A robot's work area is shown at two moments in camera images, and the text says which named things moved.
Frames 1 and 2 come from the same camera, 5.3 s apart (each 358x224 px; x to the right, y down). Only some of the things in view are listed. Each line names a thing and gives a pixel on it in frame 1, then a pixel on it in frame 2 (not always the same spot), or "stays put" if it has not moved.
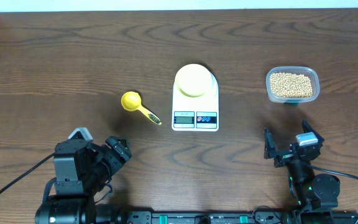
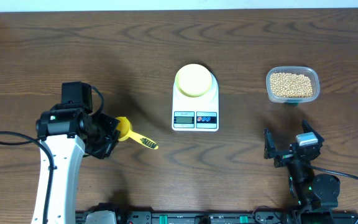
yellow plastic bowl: x=193 y=80 stays put
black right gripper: x=270 y=149 stays put
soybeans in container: x=291 y=85 stays put
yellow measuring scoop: x=131 y=101 -> x=124 y=127
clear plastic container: x=292 y=84 stays put
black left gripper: x=115 y=160 -> x=105 y=147
